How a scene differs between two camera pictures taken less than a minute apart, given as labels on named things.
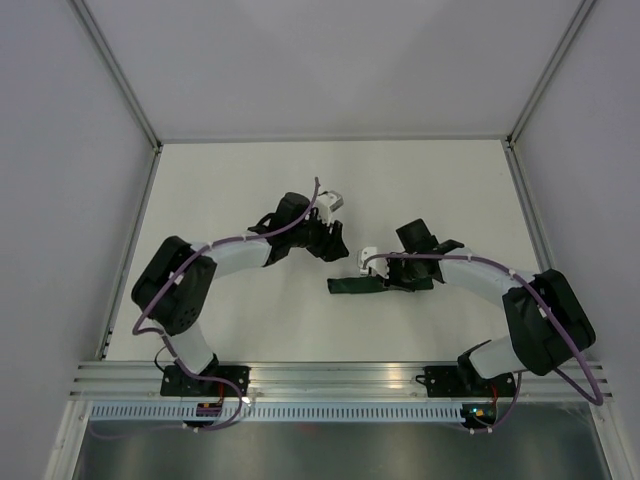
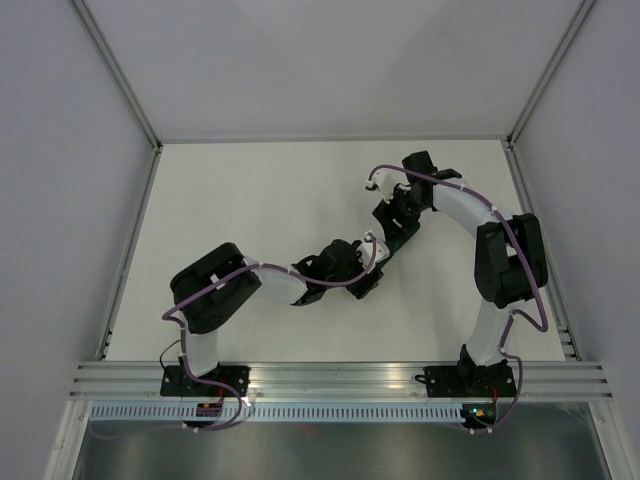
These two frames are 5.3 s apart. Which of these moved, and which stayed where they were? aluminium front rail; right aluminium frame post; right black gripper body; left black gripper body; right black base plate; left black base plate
Moved: left black gripper body; right black gripper body
Stayed: right black base plate; aluminium front rail; right aluminium frame post; left black base plate
